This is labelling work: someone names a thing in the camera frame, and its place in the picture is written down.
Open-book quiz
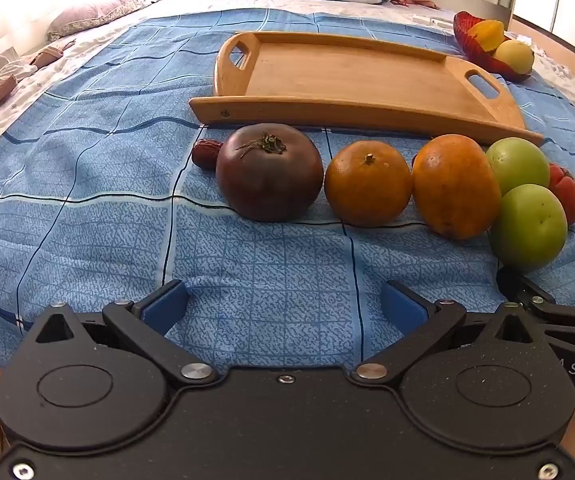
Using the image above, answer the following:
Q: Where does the wooden tray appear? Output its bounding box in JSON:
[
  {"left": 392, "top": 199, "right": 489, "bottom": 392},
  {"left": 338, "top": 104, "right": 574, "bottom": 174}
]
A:
[{"left": 188, "top": 31, "right": 545, "bottom": 147}]

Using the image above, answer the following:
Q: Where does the dark purple tomato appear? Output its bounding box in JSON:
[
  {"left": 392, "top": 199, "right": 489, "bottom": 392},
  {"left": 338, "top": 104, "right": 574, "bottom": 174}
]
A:
[{"left": 216, "top": 123, "right": 324, "bottom": 222}]

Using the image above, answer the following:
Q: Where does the red date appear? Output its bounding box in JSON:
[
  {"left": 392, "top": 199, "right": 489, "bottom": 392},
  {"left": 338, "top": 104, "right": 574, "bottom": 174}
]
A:
[{"left": 192, "top": 139, "right": 224, "bottom": 170}]

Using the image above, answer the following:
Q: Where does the yellow mango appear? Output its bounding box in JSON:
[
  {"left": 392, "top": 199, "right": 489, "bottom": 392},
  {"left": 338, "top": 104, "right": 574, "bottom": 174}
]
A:
[{"left": 494, "top": 40, "right": 535, "bottom": 75}]

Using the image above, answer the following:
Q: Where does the small orange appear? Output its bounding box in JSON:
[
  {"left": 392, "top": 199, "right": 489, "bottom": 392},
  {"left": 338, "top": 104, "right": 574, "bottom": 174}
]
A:
[{"left": 324, "top": 140, "right": 413, "bottom": 227}]

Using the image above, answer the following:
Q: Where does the purple pillow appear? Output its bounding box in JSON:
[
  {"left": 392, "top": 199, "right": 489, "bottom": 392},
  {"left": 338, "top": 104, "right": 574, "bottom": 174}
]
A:
[{"left": 47, "top": 0, "right": 168, "bottom": 41}]

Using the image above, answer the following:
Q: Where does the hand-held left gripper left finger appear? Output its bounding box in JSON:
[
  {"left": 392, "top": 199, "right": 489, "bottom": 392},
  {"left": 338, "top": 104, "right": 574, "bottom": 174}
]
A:
[{"left": 20, "top": 280, "right": 220, "bottom": 388}]

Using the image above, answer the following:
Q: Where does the blue checked cloth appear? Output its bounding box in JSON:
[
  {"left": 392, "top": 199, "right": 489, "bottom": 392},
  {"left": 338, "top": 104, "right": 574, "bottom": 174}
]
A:
[{"left": 0, "top": 10, "right": 575, "bottom": 361}]

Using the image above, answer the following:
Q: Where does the red glass bowl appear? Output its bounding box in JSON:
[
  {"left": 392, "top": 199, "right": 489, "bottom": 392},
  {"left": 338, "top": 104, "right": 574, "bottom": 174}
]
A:
[{"left": 453, "top": 11, "right": 533, "bottom": 82}]

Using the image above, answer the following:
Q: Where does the green apple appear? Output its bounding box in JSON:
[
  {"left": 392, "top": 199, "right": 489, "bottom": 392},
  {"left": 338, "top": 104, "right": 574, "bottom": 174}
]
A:
[
  {"left": 486, "top": 137, "right": 551, "bottom": 197},
  {"left": 490, "top": 184, "right": 568, "bottom": 272}
]

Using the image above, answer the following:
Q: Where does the white garment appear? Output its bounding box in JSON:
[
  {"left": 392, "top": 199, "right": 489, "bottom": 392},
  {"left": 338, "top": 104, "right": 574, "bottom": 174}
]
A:
[{"left": 0, "top": 49, "right": 43, "bottom": 93}]

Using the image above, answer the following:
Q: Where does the large orange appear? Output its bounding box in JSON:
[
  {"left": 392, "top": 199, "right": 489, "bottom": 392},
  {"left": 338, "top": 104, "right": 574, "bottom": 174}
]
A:
[{"left": 412, "top": 134, "right": 502, "bottom": 240}]

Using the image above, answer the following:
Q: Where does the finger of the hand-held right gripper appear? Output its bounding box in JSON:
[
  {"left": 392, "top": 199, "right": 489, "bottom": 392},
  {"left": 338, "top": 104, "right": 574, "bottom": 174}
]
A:
[{"left": 496, "top": 265, "right": 575, "bottom": 332}]

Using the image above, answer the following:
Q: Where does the red ribbed tomato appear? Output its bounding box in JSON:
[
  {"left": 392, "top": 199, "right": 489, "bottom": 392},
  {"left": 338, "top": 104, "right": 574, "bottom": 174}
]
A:
[{"left": 548, "top": 162, "right": 575, "bottom": 226}]

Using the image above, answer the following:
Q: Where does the yellow starfruit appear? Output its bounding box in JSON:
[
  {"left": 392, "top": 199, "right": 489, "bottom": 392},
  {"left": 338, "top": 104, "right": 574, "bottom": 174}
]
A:
[{"left": 469, "top": 19, "right": 507, "bottom": 53}]

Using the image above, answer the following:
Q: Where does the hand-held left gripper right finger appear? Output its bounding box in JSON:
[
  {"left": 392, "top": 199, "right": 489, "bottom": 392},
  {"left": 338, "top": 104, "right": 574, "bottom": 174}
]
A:
[{"left": 350, "top": 280, "right": 548, "bottom": 386}]

